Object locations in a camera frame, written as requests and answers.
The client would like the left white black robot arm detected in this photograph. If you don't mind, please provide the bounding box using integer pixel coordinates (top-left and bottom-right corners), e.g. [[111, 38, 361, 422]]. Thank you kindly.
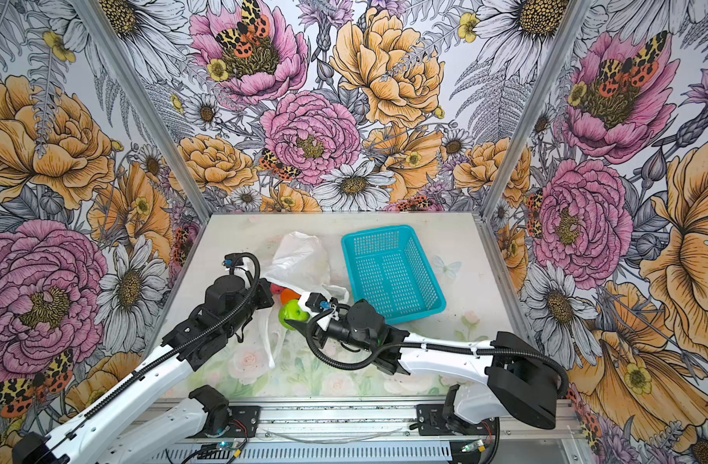
[[12, 252, 273, 463]]

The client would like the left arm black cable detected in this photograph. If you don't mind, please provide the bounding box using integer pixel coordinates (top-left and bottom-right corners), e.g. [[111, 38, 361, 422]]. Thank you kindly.
[[45, 252, 262, 448]]

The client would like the teal plastic basket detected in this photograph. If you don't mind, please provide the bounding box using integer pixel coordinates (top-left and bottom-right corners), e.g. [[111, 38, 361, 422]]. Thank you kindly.
[[342, 225, 447, 325]]

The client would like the left aluminium corner post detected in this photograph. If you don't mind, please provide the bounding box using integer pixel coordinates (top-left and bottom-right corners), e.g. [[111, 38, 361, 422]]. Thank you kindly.
[[74, 1, 212, 224]]

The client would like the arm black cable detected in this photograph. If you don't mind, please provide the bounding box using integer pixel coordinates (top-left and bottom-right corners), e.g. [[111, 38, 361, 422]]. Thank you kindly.
[[45, 252, 262, 448], [304, 315, 570, 401]]

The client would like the orange toy fruit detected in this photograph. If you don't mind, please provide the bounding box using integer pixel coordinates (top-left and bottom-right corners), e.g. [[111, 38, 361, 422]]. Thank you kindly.
[[280, 288, 300, 305]]

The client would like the aluminium corner post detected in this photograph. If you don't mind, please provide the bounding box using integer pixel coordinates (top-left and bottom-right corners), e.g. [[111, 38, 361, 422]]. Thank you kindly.
[[481, 0, 592, 222], [74, 1, 212, 224]]

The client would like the green toy apple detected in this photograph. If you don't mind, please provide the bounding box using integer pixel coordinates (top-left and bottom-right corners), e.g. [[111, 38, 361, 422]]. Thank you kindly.
[[278, 300, 310, 331]]

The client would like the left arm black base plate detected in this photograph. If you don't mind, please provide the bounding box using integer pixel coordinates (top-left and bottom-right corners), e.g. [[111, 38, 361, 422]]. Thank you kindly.
[[185, 405, 261, 440]]

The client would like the white plastic bag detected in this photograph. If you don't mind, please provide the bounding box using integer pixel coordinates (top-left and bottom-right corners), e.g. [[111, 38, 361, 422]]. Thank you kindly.
[[257, 231, 351, 369]]

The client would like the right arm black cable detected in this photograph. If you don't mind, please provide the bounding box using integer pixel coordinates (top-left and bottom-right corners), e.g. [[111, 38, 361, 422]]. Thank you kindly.
[[304, 315, 570, 401]]

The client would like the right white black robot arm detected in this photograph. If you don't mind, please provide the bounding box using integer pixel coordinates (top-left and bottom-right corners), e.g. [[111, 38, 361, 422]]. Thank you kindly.
[[284, 293, 569, 433]]

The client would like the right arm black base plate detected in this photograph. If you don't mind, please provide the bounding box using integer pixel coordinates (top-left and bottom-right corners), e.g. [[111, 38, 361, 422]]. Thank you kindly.
[[411, 403, 495, 437]]

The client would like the green circuit board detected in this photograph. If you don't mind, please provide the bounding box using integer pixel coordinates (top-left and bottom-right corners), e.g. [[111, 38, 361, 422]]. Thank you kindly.
[[197, 441, 248, 463]]

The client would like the right aluminium corner post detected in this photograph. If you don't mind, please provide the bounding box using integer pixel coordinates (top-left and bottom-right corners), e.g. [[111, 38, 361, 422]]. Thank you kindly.
[[481, 0, 592, 222]]

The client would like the white vented grille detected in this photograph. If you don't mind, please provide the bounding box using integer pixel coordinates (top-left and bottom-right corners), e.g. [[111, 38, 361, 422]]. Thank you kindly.
[[101, 442, 454, 464]]

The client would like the aluminium front rail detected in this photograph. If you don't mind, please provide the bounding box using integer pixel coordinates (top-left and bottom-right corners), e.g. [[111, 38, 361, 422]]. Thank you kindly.
[[86, 396, 587, 445]]

